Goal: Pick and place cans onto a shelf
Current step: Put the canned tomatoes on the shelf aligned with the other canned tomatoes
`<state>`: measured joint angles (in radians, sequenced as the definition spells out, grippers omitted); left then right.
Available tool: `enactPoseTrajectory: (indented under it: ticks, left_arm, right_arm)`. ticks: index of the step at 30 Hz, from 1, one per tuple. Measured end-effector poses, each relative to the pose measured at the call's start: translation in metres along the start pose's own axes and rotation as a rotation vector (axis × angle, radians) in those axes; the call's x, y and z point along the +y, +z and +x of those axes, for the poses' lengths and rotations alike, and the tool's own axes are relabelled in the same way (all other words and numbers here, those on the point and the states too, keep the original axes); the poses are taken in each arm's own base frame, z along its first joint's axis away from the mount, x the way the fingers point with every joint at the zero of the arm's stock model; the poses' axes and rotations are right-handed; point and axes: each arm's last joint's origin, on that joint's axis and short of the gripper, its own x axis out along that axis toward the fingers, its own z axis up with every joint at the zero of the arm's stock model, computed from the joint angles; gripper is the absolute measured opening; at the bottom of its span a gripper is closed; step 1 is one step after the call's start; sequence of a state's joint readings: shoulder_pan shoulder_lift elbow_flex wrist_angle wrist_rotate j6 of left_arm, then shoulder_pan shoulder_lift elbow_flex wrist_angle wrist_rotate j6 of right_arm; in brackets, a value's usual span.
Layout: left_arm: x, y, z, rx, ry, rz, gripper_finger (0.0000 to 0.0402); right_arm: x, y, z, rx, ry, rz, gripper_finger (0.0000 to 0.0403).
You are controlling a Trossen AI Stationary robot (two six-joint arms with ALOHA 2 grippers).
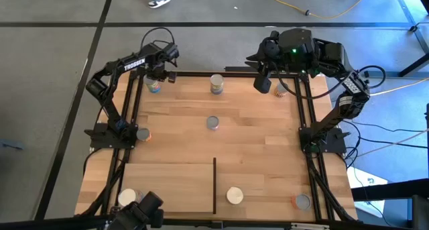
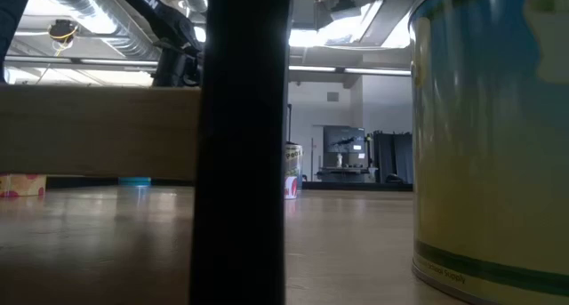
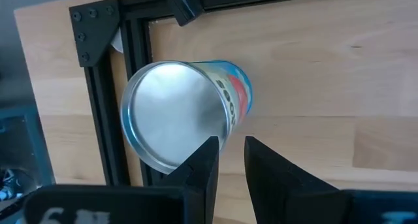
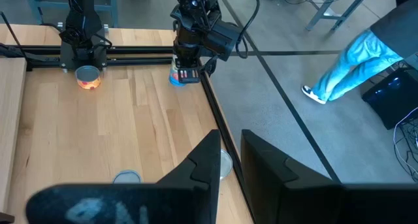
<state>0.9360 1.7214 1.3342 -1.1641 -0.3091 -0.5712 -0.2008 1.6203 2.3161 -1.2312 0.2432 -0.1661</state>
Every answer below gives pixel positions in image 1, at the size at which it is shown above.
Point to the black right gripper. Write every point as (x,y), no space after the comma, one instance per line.
(271,52)

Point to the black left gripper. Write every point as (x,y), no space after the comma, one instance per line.
(162,55)

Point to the tomato can blue green label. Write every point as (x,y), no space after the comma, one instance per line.
(153,87)

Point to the yellow spicy black beans can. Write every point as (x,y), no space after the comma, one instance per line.
(281,90)

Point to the peas can blue white label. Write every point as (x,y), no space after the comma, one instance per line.
(216,84)

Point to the white red salmon can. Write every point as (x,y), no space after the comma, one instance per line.
(212,122)

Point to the silver lidded can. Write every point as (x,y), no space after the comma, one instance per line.
(234,195)
(127,196)

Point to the teal chevron nuts can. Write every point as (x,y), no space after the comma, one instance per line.
(302,202)

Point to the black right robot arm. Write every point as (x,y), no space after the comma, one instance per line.
(352,99)

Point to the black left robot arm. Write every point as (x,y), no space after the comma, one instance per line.
(134,64)

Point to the black flat bar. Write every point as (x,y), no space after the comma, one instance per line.
(241,69)

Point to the person's shoe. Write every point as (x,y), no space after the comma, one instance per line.
(160,3)

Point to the grey metal stand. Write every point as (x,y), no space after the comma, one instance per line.
(395,74)

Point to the white box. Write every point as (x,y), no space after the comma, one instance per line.
(365,183)

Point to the grey flat object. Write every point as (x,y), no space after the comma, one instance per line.
(10,144)

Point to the black rig crossbar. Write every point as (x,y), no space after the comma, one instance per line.
(50,224)

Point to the black furniture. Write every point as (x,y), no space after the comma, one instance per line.
(419,210)

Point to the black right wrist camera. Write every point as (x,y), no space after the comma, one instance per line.
(262,84)

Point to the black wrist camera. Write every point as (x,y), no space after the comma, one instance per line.
(172,77)
(262,84)

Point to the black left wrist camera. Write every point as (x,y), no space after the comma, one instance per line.
(172,77)

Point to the black table frame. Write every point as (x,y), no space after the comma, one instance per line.
(234,74)

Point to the black shelf side frame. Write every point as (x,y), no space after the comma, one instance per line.
(214,186)

